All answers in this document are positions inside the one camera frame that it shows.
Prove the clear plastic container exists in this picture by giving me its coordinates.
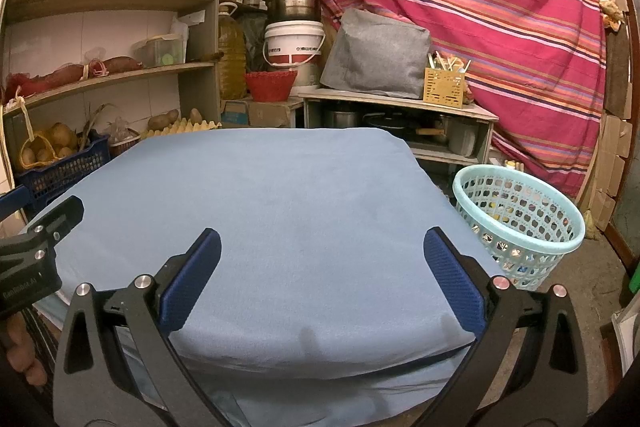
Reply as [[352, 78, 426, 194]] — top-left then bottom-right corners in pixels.
[[135, 34, 187, 68]]

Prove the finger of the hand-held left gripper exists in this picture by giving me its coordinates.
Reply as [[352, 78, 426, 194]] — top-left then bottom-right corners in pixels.
[[0, 195, 85, 268]]

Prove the dark blue plastic crate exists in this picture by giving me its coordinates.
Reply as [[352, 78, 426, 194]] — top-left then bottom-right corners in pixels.
[[15, 134, 110, 208]]

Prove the white kitchen container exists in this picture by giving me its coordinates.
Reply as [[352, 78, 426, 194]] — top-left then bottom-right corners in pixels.
[[445, 117, 478, 156]]

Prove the large steel pot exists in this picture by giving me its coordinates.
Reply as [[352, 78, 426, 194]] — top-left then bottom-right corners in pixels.
[[264, 0, 323, 24]]

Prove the person's left hand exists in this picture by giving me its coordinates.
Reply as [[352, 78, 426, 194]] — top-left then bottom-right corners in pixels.
[[0, 312, 48, 387]]

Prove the red net bag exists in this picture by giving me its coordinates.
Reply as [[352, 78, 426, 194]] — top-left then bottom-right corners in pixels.
[[2, 64, 86, 100]]

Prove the small steel pot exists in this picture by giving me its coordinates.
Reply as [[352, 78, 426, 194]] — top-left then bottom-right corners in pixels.
[[322, 107, 358, 128]]

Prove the cardboard box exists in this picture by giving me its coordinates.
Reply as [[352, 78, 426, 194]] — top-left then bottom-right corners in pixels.
[[220, 98, 303, 128]]

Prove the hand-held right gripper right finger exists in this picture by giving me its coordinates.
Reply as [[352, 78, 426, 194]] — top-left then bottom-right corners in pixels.
[[423, 227, 591, 427]]

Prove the light blue plastic basket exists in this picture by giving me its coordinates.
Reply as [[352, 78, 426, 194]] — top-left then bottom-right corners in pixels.
[[452, 164, 586, 292]]

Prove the small basket with plastic bag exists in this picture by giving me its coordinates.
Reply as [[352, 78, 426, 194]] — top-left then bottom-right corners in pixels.
[[107, 117, 141, 158]]

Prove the low wooden cabinet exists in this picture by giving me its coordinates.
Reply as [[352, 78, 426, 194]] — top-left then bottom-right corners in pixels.
[[297, 87, 501, 180]]

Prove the bundle of utensils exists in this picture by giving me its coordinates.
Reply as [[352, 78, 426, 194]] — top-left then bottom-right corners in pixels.
[[427, 51, 473, 74]]

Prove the blue tablecloth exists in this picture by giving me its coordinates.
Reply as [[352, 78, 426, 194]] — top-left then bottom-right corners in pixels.
[[30, 127, 503, 427]]

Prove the yellow egg tray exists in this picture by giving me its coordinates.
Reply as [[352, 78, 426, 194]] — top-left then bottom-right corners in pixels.
[[141, 118, 222, 138]]

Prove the net bag of potatoes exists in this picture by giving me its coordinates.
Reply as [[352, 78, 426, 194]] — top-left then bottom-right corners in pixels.
[[19, 122, 78, 168]]

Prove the yellow utensil holder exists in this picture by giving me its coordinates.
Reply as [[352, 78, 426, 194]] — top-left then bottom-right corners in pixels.
[[424, 67, 467, 109]]

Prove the black pan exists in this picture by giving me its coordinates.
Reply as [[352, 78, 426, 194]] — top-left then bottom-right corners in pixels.
[[362, 112, 446, 138]]

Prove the white plastic bucket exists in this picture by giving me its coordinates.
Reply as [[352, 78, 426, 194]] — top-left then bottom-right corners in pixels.
[[262, 21, 326, 88]]

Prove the grey fabric cover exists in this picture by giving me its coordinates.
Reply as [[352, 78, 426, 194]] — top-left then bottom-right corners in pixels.
[[320, 8, 432, 100]]

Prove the stack of cardboard pieces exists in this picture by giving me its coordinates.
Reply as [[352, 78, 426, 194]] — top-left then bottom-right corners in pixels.
[[590, 114, 633, 230]]

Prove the red plastic bowl basket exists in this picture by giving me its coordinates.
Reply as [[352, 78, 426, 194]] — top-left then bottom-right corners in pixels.
[[244, 71, 298, 102]]

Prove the red striped hanging cloth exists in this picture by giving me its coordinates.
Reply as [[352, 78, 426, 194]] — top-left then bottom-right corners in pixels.
[[300, 0, 608, 200]]

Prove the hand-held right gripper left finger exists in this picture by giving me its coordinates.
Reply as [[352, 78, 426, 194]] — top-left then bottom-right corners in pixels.
[[52, 228, 246, 427]]

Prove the large potato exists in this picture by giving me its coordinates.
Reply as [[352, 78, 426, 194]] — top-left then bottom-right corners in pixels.
[[147, 109, 180, 130]]

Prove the sweet potato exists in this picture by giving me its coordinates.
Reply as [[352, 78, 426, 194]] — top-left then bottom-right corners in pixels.
[[100, 56, 143, 74]]

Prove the yellow oil bottle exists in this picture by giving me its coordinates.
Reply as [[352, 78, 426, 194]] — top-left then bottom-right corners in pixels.
[[217, 2, 248, 100]]

